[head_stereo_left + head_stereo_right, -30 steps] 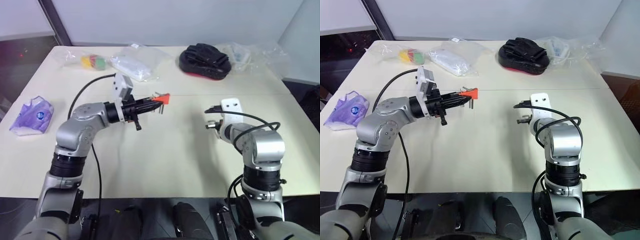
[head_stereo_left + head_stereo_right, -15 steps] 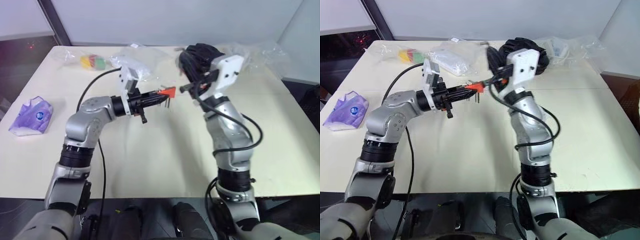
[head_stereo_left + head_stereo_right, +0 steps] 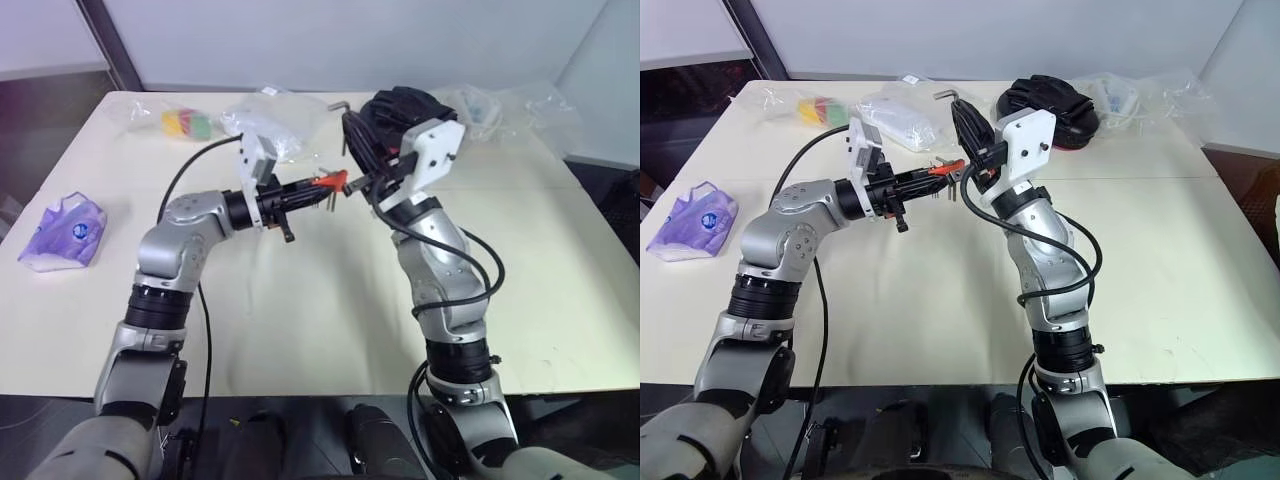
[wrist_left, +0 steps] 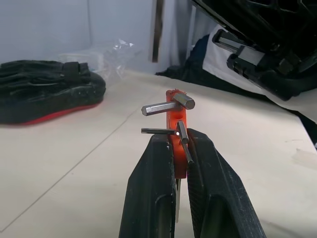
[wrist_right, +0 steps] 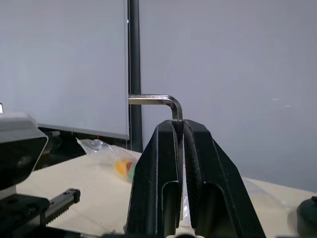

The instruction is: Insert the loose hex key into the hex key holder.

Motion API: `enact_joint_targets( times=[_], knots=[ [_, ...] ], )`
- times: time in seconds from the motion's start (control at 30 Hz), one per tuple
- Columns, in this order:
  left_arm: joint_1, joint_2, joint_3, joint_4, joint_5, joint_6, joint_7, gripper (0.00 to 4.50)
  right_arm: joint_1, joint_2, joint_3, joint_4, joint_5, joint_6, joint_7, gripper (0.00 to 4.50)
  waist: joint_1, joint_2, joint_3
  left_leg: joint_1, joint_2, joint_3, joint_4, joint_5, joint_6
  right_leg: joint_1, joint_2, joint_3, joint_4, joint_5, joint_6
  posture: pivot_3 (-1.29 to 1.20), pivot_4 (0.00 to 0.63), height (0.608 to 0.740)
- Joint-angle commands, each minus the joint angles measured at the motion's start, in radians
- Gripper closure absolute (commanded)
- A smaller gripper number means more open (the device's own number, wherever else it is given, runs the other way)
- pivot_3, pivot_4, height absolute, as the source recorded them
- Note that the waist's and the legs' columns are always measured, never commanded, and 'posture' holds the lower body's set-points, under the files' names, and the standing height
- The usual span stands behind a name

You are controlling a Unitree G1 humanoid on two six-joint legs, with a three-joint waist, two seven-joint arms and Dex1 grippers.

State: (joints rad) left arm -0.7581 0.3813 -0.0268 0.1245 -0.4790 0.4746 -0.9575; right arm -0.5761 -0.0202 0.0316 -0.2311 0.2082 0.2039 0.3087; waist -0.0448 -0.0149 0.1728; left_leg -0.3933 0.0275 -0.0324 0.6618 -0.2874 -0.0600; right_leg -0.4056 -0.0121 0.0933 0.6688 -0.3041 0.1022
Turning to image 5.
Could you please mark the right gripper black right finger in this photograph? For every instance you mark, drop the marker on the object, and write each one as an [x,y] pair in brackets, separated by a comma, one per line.
[213,178]

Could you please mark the black vertical pole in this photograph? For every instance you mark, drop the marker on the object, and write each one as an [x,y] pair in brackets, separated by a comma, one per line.
[135,62]

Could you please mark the silver hex key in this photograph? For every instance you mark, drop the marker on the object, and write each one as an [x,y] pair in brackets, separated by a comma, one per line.
[148,98]

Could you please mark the red round toy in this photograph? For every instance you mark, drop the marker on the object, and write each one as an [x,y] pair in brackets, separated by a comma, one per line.
[129,165]

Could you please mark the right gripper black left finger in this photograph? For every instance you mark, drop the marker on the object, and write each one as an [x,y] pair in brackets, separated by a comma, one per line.
[148,178]

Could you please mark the yellow round toy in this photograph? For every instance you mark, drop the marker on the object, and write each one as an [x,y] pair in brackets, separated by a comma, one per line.
[121,167]

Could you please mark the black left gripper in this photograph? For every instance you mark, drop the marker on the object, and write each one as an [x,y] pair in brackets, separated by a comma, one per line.
[22,213]

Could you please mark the white board panel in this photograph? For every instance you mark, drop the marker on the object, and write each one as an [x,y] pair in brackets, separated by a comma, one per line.
[62,64]

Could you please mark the dark green round object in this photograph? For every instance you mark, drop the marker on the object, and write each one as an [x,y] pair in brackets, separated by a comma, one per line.
[308,215]

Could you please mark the green round toy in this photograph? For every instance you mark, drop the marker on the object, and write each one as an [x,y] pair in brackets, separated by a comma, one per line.
[131,174]

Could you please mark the clear plastic bag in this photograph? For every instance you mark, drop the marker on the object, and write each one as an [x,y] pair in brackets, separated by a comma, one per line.
[99,151]

